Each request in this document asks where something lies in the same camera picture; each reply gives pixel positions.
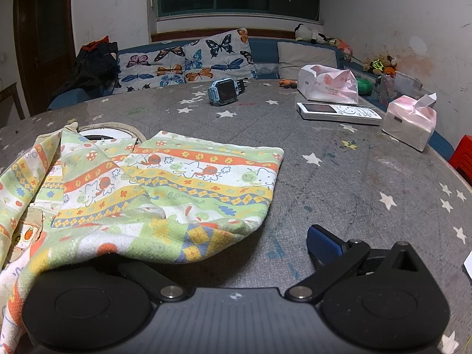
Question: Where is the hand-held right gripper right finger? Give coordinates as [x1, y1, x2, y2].
[286, 224, 425, 301]

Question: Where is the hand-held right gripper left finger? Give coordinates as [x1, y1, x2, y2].
[118, 259, 186, 301]

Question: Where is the colourful printed children's garment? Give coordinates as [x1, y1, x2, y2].
[0, 122, 284, 354]

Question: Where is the pile of dark clothes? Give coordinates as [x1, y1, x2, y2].
[52, 36, 119, 98]

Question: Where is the grey star-print table cover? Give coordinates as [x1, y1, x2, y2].
[0, 79, 472, 354]

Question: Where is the white handset with screen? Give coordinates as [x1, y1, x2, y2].
[296, 102, 383, 126]

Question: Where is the pink tissue pack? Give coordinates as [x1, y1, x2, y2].
[381, 93, 438, 152]

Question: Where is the round built-in induction cooker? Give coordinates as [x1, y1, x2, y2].
[76, 123, 146, 146]

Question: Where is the white pink-print tissue pack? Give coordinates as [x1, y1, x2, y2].
[297, 64, 359, 105]

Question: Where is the red plastic stool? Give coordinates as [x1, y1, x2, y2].
[449, 135, 472, 185]

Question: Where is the clear plastic container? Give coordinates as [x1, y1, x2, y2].
[378, 72, 424, 109]

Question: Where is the blue smartwatch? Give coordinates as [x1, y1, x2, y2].
[207, 77, 248, 107]

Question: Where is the pile of small plush toys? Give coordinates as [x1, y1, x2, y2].
[363, 53, 399, 78]

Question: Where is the blue sofa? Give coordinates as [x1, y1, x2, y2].
[47, 37, 456, 163]

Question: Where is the black and white plush toy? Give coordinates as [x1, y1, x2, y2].
[294, 23, 338, 45]

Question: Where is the butterfly print cushion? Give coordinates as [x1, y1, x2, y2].
[112, 27, 257, 94]

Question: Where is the dark wooden door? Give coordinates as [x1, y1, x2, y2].
[13, 0, 76, 117]

